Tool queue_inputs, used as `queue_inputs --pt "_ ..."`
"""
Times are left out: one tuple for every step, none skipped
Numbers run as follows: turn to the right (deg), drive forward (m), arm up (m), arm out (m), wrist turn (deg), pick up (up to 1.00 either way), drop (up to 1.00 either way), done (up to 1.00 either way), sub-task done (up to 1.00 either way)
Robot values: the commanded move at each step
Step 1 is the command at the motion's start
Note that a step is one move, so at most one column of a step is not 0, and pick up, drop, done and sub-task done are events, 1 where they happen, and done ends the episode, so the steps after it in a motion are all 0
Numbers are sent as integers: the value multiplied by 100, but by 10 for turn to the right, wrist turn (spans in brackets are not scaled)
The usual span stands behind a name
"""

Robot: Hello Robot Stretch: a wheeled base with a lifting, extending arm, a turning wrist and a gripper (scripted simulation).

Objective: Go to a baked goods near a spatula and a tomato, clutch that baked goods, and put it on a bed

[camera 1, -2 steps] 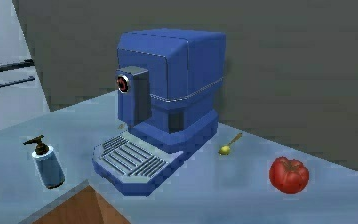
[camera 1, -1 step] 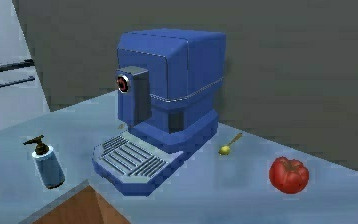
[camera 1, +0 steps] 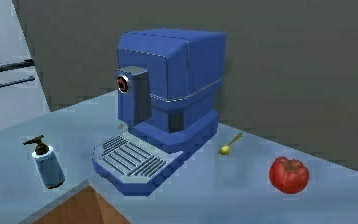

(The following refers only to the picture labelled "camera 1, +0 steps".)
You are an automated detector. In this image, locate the blue coffee machine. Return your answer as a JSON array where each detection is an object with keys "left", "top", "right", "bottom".
[{"left": 91, "top": 27, "right": 227, "bottom": 197}]

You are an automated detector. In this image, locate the red tomato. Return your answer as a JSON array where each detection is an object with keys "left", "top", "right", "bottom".
[{"left": 268, "top": 156, "right": 310, "bottom": 195}]

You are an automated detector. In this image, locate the black fridge handle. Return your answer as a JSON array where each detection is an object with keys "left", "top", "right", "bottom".
[
  {"left": 0, "top": 75, "right": 36, "bottom": 91},
  {"left": 0, "top": 58, "right": 35, "bottom": 75}
]

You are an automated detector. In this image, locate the yellow spoon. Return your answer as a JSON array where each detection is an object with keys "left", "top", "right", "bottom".
[{"left": 218, "top": 132, "right": 244, "bottom": 156}]

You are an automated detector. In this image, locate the blue soap dispenser bottle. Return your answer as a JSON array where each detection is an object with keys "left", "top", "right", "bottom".
[{"left": 22, "top": 134, "right": 66, "bottom": 190}]

